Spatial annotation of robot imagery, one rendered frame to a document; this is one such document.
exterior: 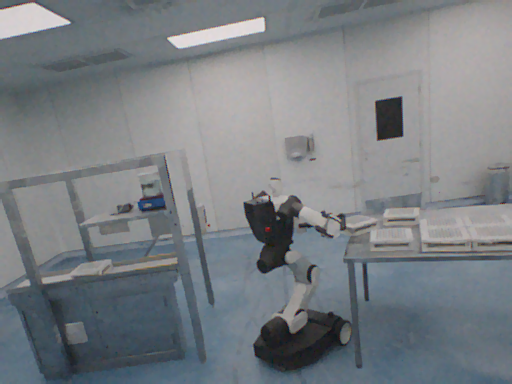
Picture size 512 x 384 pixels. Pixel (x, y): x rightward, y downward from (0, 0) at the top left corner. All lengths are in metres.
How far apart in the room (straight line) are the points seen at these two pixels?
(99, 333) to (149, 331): 0.40
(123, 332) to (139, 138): 4.14
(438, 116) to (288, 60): 2.44
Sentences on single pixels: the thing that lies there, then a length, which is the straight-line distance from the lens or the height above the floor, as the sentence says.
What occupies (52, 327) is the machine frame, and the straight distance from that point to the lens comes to 3.19.
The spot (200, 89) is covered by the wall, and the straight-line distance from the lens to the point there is 6.40.
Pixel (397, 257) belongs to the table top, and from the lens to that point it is 2.40.
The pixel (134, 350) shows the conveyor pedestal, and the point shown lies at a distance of 3.21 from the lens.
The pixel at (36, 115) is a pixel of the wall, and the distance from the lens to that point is 7.40.
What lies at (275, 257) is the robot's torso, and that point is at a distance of 2.52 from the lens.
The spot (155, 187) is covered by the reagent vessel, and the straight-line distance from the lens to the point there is 2.77.
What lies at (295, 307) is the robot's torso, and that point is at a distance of 2.85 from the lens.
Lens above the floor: 1.65
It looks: 16 degrees down
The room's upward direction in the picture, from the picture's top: 10 degrees counter-clockwise
